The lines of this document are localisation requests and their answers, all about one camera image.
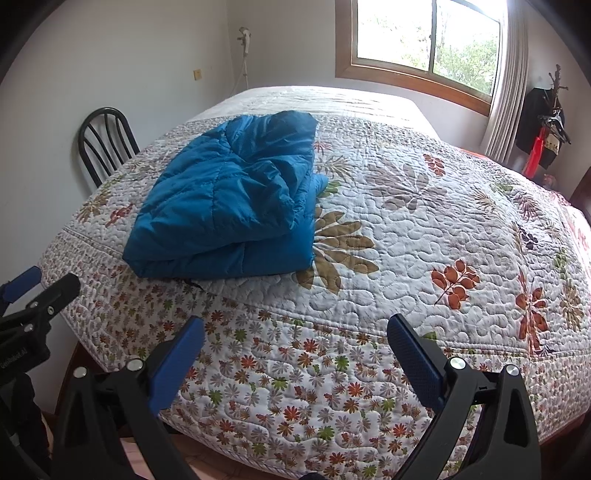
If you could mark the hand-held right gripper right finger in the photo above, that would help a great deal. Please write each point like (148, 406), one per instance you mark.
(415, 364)

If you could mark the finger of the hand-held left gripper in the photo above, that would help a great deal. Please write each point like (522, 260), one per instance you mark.
(55, 290)
(23, 281)

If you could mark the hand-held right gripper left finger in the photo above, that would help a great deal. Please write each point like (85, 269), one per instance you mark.
(178, 360)

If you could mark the blue puffer jacket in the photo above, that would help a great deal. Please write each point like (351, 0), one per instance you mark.
(221, 198)

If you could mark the black clothes hanger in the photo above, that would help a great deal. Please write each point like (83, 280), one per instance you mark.
(556, 127)

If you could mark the floral quilted bedspread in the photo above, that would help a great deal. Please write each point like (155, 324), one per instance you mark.
(415, 230)

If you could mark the black metal chair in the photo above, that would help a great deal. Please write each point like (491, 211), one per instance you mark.
(108, 110)

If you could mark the pink floral bedding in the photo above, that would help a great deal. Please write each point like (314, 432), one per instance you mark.
(577, 221)

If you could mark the dark wooden headboard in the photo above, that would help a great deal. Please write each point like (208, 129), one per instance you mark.
(582, 191)

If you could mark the red hanging item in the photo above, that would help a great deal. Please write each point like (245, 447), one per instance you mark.
(534, 152)

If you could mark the grey curtain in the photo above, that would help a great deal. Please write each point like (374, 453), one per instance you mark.
(505, 101)

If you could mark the wooden coat rack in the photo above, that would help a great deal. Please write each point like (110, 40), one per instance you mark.
(556, 78)

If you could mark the wooden framed window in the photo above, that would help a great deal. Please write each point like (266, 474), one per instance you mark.
(392, 32)

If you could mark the white wall-mounted handset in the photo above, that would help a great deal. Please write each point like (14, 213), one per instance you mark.
(244, 39)

